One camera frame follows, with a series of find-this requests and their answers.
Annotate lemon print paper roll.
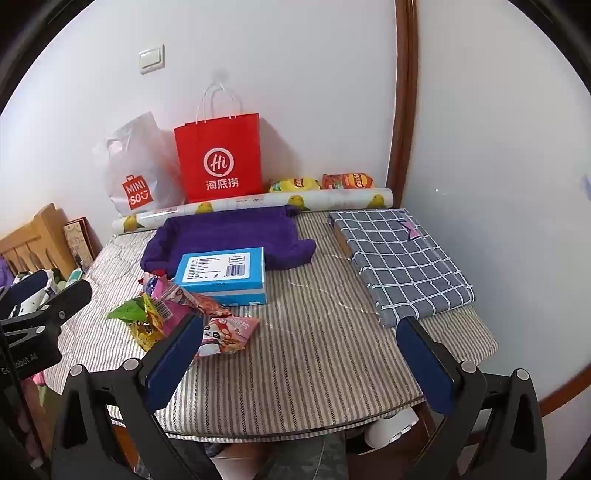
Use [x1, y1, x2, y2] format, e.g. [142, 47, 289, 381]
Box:
[112, 187, 399, 235]

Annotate red paper shopping bag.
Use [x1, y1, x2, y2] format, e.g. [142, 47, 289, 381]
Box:
[174, 83, 264, 204]

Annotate pink cloth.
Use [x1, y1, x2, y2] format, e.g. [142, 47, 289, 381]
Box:
[18, 369, 51, 416]

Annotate brown wooden door frame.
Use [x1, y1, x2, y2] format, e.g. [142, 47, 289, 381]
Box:
[387, 0, 420, 208]

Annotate brown patterned box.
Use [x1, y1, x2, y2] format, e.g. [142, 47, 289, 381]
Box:
[63, 217, 100, 275]

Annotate yellow green fruit snack packet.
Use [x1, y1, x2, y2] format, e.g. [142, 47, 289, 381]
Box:
[143, 293, 180, 324]

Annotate white light switch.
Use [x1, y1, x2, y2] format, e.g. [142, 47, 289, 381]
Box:
[139, 45, 166, 75]

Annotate brown flat board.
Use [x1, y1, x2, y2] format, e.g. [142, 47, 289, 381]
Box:
[332, 226, 354, 259]

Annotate wooden shelf unit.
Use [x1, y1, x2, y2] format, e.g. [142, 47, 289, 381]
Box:
[0, 203, 77, 282]

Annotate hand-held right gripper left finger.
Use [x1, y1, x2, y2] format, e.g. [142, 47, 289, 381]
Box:
[52, 313, 220, 480]

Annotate white spotted cloth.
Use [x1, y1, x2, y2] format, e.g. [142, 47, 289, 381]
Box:
[14, 272, 70, 319]

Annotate grey checked cloth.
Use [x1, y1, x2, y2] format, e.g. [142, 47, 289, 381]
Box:
[327, 209, 476, 329]

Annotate person's camouflage trousers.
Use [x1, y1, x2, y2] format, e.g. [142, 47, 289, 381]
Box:
[268, 434, 349, 480]

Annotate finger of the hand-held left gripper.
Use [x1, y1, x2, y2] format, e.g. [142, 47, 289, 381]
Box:
[0, 279, 93, 332]
[0, 270, 49, 311]

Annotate blue tissue pack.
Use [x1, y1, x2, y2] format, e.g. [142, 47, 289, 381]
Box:
[173, 247, 269, 308]

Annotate pink cartoon snack packet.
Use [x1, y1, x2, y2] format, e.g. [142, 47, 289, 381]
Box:
[194, 314, 262, 358]

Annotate orange chips bag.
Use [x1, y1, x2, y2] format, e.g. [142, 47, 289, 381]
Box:
[322, 172, 378, 190]

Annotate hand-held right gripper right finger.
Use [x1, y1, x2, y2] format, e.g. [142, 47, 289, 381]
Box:
[396, 316, 548, 480]

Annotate white plastic shopping bag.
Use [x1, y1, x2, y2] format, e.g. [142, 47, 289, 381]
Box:
[92, 111, 185, 217]

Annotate purple towel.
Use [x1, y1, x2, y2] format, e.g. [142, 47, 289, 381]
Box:
[140, 205, 317, 278]

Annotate red snack packet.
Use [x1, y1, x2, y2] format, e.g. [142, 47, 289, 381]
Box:
[185, 293, 232, 319]

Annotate yellow chips bag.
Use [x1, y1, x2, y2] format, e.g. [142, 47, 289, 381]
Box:
[269, 178, 321, 193]

